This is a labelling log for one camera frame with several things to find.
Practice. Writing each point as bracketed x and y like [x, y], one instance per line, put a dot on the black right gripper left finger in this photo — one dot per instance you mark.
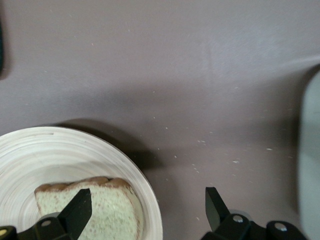
[72, 215]

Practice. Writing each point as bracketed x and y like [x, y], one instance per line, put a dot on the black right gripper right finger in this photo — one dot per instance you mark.
[217, 212]

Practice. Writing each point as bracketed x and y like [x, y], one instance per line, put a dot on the white bread slice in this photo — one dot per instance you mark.
[115, 212]

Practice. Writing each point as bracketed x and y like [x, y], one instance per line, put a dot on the round ribbed wooden plate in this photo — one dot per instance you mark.
[37, 155]

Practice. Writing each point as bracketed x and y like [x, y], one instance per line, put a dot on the chrome two-slot toaster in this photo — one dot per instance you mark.
[311, 150]

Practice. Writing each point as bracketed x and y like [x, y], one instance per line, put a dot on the brown table cover sheet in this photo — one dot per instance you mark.
[162, 62]

